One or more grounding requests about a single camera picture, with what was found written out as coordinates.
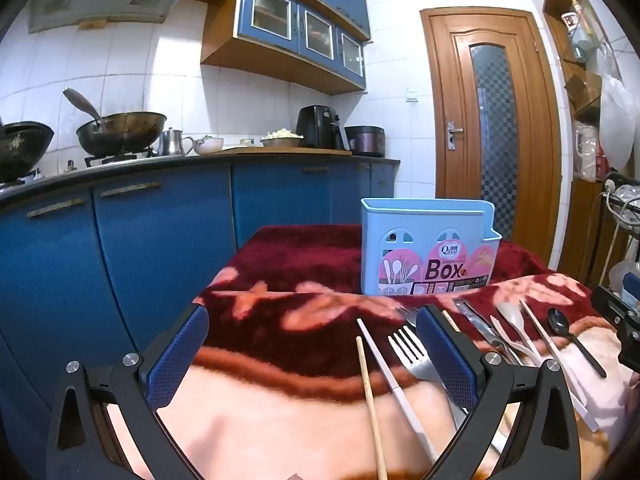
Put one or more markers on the wooden chopstick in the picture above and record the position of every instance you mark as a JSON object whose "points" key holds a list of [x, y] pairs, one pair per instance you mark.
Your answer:
{"points": [[450, 320], [371, 410]]}

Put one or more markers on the white spoon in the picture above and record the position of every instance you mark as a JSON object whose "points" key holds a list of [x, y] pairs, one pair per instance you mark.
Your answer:
{"points": [[510, 315]]}

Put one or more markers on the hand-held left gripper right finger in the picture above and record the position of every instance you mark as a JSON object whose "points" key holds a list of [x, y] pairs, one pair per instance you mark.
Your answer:
{"points": [[442, 355]]}

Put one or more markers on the bowl of food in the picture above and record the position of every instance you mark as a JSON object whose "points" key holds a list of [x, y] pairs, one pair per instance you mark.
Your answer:
{"points": [[282, 139]]}

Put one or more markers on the white plastic bag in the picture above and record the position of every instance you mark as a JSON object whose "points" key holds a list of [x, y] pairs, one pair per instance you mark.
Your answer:
{"points": [[617, 120]]}

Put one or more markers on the blue kitchen base cabinet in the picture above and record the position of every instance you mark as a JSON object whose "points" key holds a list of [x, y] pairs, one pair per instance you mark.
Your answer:
{"points": [[150, 250]]}

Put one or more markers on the white bowl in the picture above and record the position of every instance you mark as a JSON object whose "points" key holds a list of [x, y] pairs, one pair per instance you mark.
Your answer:
{"points": [[208, 146]]}

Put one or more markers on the gas stove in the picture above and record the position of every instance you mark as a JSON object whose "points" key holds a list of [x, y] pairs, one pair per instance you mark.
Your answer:
{"points": [[120, 159]]}

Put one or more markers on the black frying pan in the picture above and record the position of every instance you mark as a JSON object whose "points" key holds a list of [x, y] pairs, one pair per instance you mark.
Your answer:
{"points": [[22, 147]]}

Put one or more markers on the red floral printed blanket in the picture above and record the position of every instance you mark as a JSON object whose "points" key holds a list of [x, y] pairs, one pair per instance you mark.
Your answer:
{"points": [[280, 410]]}

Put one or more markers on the black air fryer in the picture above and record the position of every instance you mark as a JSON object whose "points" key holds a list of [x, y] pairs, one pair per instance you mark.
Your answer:
{"points": [[317, 127]]}

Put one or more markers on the white light switch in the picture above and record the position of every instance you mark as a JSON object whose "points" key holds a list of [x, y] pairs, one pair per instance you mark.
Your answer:
{"points": [[412, 95]]}

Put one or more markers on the light blue utensil box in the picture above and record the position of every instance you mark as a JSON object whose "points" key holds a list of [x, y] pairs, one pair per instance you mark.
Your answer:
{"points": [[430, 230]]}

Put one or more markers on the dark rice cooker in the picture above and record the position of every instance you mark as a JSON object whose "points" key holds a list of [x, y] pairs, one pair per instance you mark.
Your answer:
{"points": [[367, 141]]}

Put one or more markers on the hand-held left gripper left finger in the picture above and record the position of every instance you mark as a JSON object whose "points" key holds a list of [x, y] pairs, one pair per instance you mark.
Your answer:
{"points": [[177, 355]]}

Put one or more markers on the black wok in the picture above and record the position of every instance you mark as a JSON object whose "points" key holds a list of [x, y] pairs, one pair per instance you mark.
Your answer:
{"points": [[122, 132]]}

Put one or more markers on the wooden shelf unit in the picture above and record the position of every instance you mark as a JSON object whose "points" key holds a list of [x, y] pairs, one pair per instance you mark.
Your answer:
{"points": [[555, 35]]}

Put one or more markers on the blue wall cabinet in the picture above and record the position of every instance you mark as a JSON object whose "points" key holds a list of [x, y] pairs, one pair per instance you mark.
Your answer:
{"points": [[280, 20]]}

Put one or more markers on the black spoon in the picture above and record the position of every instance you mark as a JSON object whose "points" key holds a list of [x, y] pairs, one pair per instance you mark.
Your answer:
{"points": [[558, 321]]}

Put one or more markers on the clear bag of packets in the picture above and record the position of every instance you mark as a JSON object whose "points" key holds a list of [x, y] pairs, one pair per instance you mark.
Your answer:
{"points": [[586, 152]]}

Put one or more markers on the silver metal tongs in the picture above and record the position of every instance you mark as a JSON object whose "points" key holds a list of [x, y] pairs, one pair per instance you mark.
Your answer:
{"points": [[475, 320]]}

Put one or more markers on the cardboard box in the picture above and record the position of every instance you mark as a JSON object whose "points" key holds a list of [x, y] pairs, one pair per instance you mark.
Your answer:
{"points": [[582, 90]]}

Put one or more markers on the steel kettle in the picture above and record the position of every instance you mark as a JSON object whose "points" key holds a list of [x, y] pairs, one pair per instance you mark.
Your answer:
{"points": [[172, 144]]}

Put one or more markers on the wooden door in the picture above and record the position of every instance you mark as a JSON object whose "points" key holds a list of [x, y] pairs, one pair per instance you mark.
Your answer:
{"points": [[450, 185]]}

